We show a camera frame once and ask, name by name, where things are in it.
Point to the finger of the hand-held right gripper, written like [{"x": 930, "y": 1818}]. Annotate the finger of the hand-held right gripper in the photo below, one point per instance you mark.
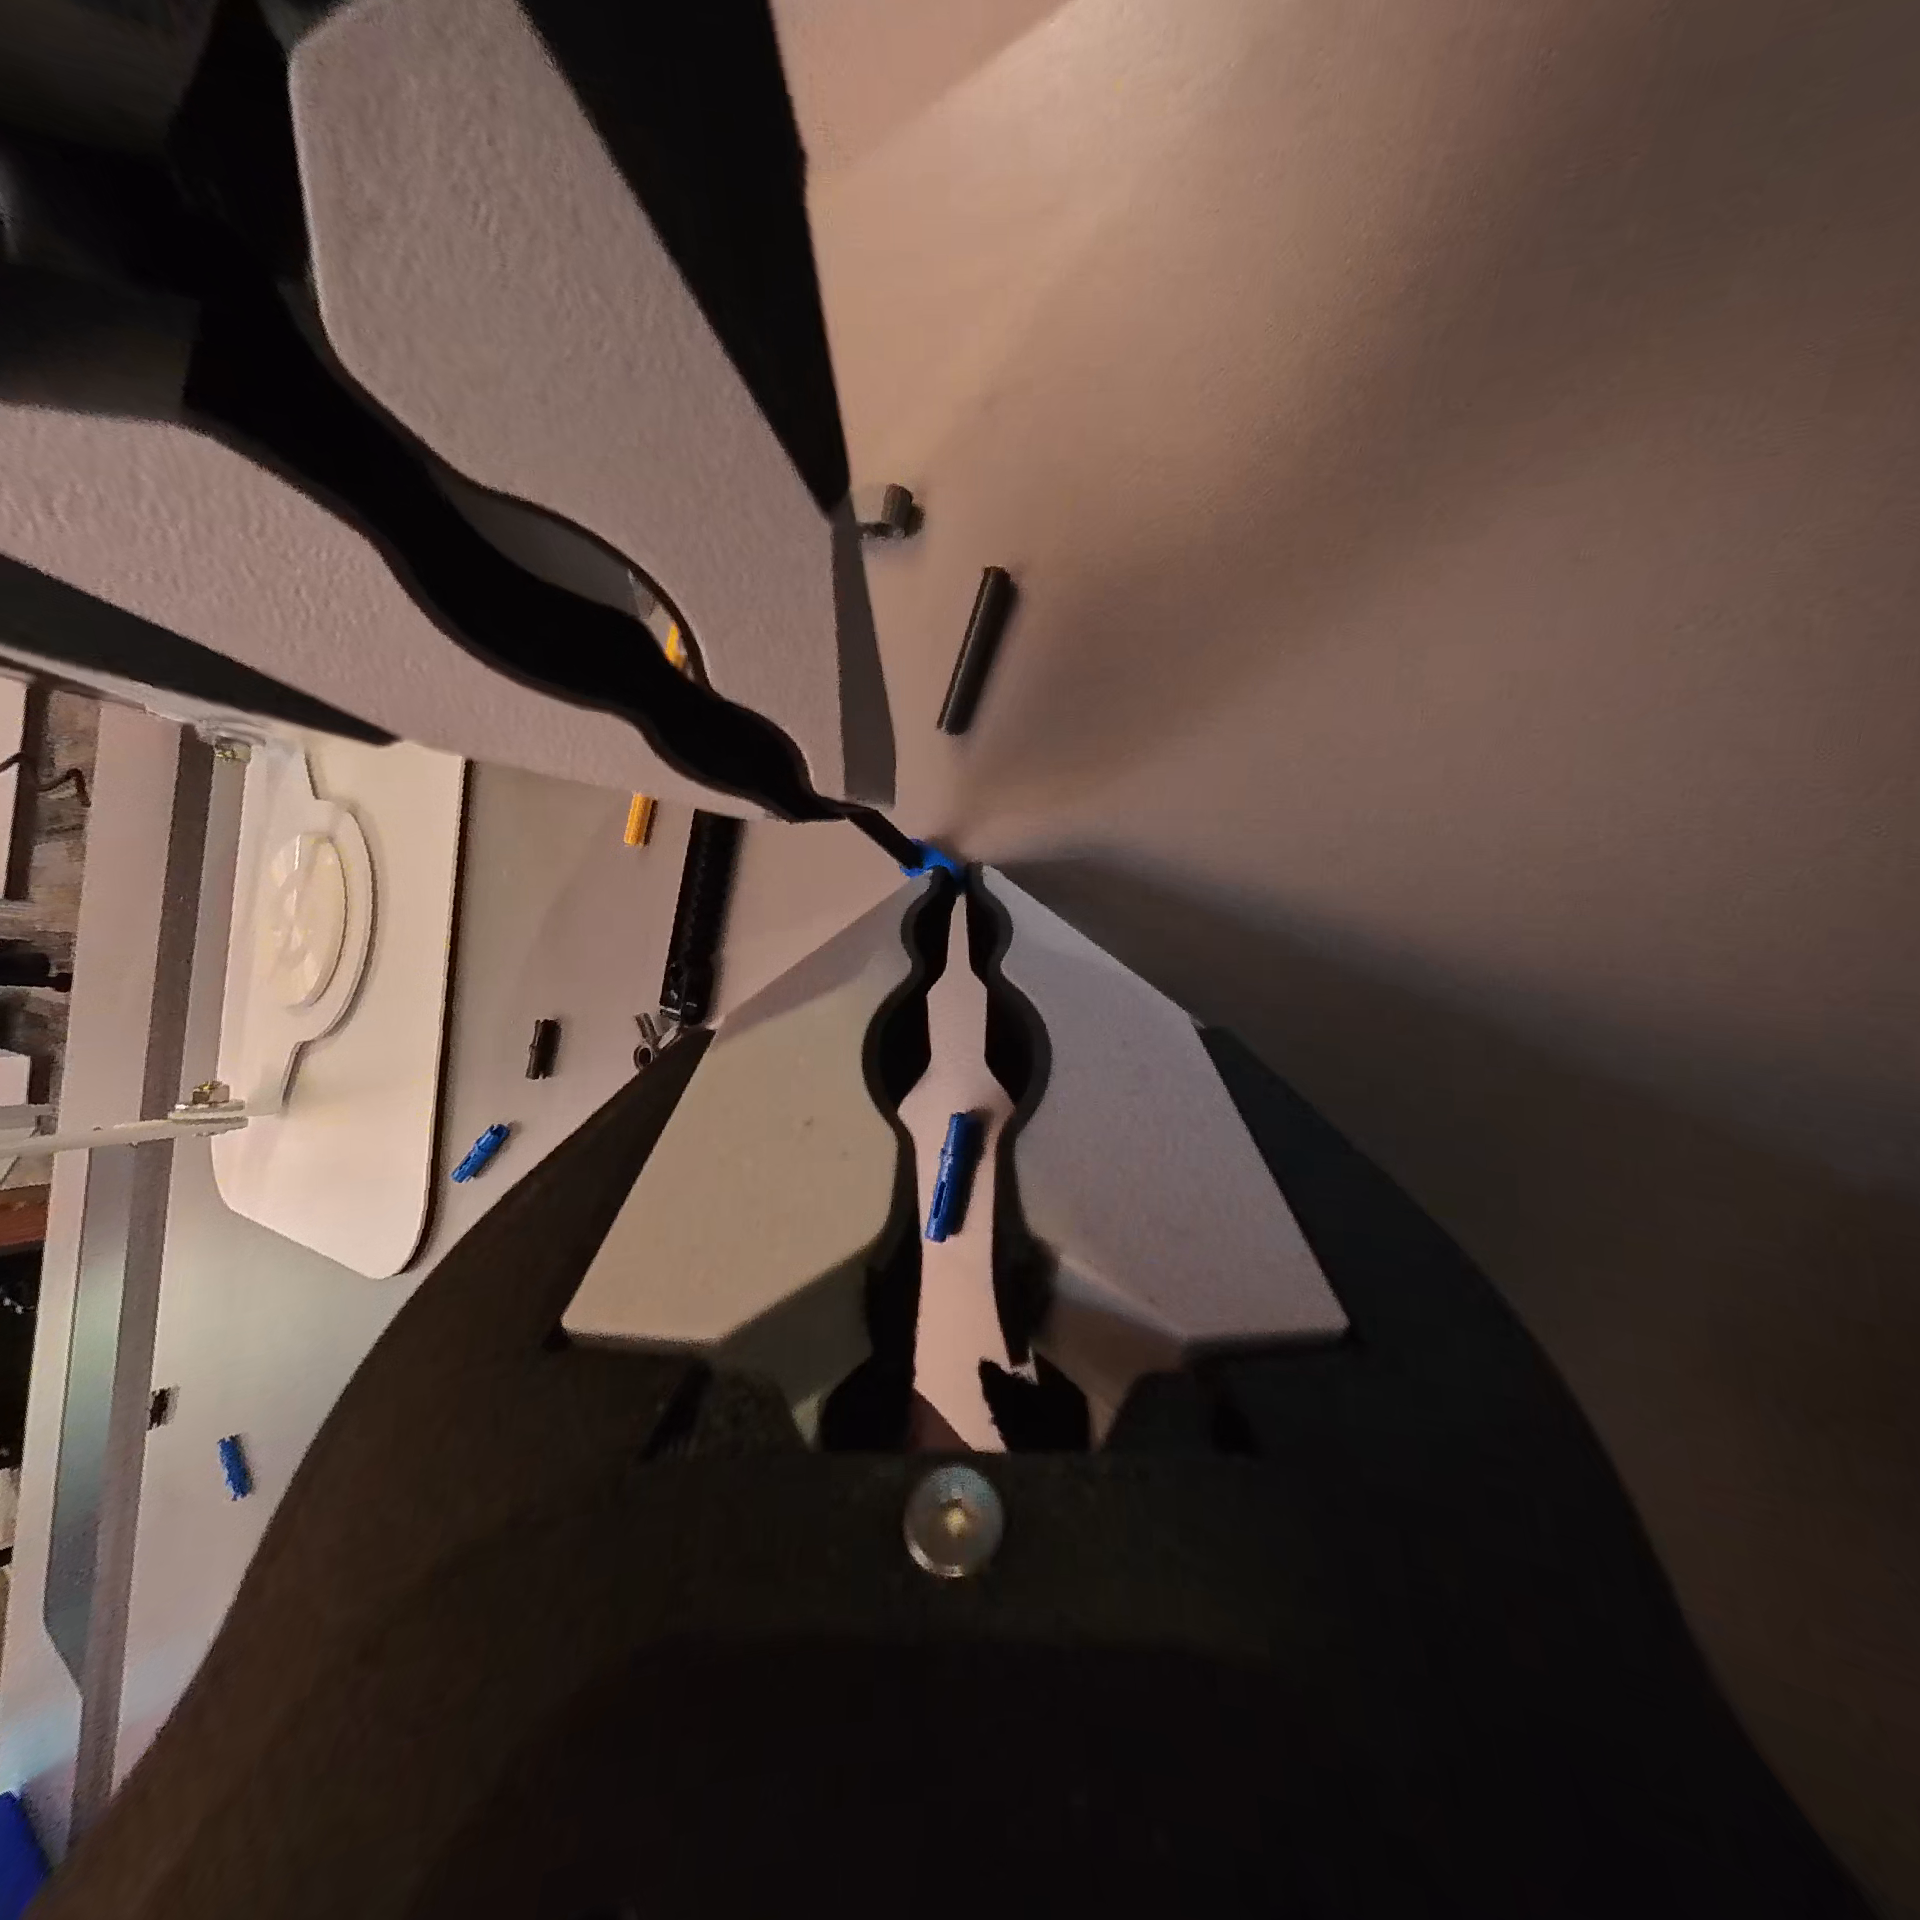
[
  {"x": 525, "y": 300},
  {"x": 150, "y": 495}
]

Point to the dark grey lego axle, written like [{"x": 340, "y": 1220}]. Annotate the dark grey lego axle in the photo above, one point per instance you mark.
[{"x": 975, "y": 646}]

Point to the black lego gear rack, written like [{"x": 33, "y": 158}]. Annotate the black lego gear rack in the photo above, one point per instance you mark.
[{"x": 704, "y": 902}]

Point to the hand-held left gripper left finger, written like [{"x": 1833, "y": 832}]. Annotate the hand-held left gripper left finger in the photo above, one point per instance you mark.
[{"x": 720, "y": 1201}]

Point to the dark grey lego pin connector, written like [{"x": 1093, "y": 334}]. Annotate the dark grey lego pin connector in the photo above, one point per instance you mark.
[{"x": 893, "y": 510}]

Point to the blue lego axle pin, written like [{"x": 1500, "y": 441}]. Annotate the blue lego axle pin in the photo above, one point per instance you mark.
[
  {"x": 234, "y": 1469},
  {"x": 480, "y": 1153},
  {"x": 954, "y": 1178}
]

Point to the blue storage bin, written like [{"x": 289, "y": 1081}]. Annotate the blue storage bin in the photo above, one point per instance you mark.
[{"x": 12, "y": 1839}]

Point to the blue two-hole lego liftarm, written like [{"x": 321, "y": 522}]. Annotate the blue two-hole lego liftarm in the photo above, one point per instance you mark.
[{"x": 930, "y": 862}]

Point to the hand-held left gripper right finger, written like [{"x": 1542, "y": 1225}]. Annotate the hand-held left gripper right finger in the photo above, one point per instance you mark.
[{"x": 1184, "y": 1201}]

